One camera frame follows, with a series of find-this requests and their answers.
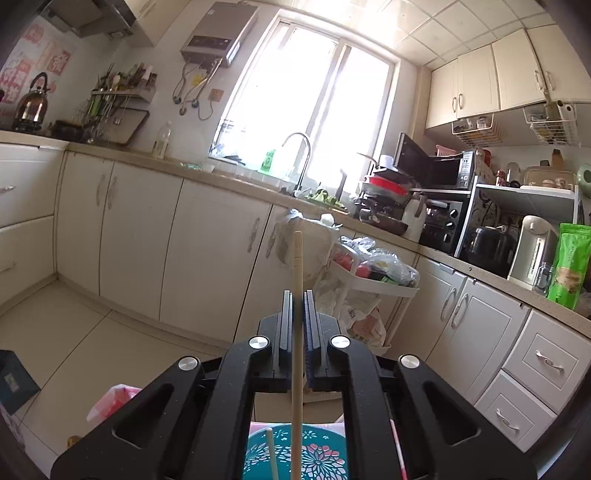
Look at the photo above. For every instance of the black baking pan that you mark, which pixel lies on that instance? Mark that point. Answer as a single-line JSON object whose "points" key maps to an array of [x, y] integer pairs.
{"points": [[69, 130]]}

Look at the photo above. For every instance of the clear plastic bottle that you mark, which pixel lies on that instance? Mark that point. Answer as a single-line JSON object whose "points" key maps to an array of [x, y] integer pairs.
{"points": [[162, 143]]}

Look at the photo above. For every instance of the steel whistling kettle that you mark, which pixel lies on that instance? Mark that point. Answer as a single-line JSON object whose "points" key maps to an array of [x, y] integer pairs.
{"points": [[31, 108]]}

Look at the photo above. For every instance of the kitchen window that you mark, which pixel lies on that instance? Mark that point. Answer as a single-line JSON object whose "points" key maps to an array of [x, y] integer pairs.
{"points": [[304, 101]]}

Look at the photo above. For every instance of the cream base cabinet run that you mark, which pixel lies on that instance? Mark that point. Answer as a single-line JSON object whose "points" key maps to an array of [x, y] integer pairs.
{"points": [[489, 341], [27, 207], [184, 240]]}

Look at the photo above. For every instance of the black cooking pot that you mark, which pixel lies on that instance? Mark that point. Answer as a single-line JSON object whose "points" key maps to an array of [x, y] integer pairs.
{"points": [[489, 249]]}

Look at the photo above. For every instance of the grey wall water heater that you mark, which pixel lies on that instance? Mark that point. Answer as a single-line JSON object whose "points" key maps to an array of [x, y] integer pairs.
{"points": [[217, 32]]}

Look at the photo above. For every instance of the pale wooden chopstick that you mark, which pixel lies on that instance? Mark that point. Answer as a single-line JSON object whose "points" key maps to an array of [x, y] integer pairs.
{"points": [[272, 457], [298, 267]]}

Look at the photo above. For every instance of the pink plastic bag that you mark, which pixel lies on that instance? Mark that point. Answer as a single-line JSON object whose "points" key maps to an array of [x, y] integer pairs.
{"points": [[111, 401]]}

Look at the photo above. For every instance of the green leafy vegetables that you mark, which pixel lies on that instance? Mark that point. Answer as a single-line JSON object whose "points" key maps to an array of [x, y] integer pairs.
{"points": [[325, 197]]}

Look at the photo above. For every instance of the pink wall poster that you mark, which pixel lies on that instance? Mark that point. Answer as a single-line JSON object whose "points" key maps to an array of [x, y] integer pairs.
{"points": [[27, 60]]}

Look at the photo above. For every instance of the clear plastic grocery bags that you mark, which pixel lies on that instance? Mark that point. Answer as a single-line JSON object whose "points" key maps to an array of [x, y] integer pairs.
{"points": [[378, 258]]}

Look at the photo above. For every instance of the teal cardboard box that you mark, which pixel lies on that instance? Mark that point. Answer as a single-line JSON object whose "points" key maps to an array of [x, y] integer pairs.
{"points": [[16, 383]]}

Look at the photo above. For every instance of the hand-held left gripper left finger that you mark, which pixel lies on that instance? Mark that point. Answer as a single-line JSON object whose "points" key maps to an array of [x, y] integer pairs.
{"points": [[287, 332]]}

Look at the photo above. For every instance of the dark cutting board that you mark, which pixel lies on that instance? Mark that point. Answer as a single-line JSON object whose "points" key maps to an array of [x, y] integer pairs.
{"points": [[131, 124]]}

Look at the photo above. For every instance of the black microwave oven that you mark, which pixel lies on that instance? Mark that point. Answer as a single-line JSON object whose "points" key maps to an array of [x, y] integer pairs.
{"points": [[443, 168]]}

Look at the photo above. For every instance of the wall power outlet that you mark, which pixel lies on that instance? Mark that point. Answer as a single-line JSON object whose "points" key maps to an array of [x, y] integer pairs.
{"points": [[215, 95]]}

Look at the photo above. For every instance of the silver electric water boiler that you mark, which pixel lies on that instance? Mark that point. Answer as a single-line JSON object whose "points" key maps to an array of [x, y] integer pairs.
{"points": [[531, 254]]}

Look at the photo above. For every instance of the chrome kitchen faucet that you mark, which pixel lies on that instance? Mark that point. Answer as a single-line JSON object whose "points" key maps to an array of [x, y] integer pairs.
{"points": [[305, 157]]}

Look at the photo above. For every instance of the white countertop shelf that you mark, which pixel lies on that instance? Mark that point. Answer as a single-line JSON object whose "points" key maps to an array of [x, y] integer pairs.
{"points": [[521, 198]]}

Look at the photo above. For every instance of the green food packet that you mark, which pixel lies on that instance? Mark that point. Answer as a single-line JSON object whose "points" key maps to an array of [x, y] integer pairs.
{"points": [[572, 267]]}

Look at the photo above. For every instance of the white plastic shopping bags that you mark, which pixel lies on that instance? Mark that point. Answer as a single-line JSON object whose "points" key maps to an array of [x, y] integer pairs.
{"points": [[360, 318]]}

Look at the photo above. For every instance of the white plastic jug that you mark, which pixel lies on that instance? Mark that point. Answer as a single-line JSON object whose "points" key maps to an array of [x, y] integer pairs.
{"points": [[413, 221]]}

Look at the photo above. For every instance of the small glass jar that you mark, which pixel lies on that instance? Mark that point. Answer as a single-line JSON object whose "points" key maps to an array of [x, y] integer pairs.
{"points": [[543, 279]]}

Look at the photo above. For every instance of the cream upper cabinets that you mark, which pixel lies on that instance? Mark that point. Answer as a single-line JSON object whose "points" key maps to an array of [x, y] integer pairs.
{"points": [[143, 18], [498, 74]]}

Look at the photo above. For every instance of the green dish soap bottle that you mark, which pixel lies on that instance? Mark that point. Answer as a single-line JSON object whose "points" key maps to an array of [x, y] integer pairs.
{"points": [[268, 161]]}

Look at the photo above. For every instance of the grey range hood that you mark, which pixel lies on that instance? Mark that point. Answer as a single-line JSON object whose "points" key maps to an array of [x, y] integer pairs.
{"points": [[92, 16]]}

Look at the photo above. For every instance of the black toaster oven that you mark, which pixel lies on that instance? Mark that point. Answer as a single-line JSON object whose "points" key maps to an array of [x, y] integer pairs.
{"points": [[443, 226]]}

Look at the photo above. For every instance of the black sink tap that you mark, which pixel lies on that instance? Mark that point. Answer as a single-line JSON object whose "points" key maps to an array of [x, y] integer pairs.
{"points": [[342, 184]]}

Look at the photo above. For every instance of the wall utensil rack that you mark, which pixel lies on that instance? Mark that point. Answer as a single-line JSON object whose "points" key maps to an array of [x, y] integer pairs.
{"points": [[122, 85]]}

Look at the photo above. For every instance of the stack of pans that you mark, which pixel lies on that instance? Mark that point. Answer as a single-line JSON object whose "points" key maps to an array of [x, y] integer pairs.
{"points": [[385, 198]]}

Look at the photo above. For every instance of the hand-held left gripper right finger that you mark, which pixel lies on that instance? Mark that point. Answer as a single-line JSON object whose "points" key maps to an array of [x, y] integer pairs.
{"points": [[308, 332]]}

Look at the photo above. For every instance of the teal floral tray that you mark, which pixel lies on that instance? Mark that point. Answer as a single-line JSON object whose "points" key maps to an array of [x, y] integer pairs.
{"points": [[323, 454]]}

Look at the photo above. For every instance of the white rolling cart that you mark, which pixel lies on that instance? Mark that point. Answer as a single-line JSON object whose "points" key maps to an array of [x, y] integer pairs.
{"points": [[392, 293]]}

